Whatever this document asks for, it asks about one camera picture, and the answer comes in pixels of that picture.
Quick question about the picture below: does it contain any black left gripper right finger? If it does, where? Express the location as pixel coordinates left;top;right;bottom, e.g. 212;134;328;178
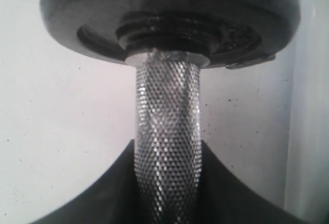
195;142;306;224

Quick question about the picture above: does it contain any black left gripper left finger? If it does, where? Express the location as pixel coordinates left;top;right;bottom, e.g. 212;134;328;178
34;140;138;223

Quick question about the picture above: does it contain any chrome threaded dumbbell bar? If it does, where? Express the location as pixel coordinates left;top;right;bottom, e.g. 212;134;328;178
126;50;209;223

